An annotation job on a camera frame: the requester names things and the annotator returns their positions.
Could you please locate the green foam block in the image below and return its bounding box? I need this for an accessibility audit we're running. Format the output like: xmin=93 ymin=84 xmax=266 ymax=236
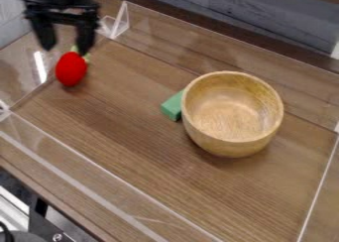
xmin=161 ymin=91 xmax=183 ymax=121

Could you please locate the clear acrylic corner bracket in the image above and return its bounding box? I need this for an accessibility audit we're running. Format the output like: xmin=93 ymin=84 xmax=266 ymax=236
xmin=98 ymin=1 xmax=130 ymax=40

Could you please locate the red felt strawberry toy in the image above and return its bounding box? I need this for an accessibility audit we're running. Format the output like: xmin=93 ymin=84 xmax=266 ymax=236
xmin=55 ymin=46 xmax=90 ymax=87

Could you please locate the wooden bowl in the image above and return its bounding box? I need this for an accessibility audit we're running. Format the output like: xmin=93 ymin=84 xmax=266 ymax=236
xmin=182 ymin=71 xmax=284 ymax=158

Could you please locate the black cable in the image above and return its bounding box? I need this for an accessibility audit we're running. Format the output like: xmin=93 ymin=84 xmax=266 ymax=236
xmin=0 ymin=220 xmax=15 ymax=242

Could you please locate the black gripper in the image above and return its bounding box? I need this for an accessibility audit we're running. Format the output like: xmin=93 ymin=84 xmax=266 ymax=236
xmin=23 ymin=0 xmax=99 ymax=56

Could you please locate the black metal table bracket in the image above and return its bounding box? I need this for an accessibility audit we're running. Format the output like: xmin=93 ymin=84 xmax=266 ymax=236
xmin=29 ymin=197 xmax=77 ymax=242

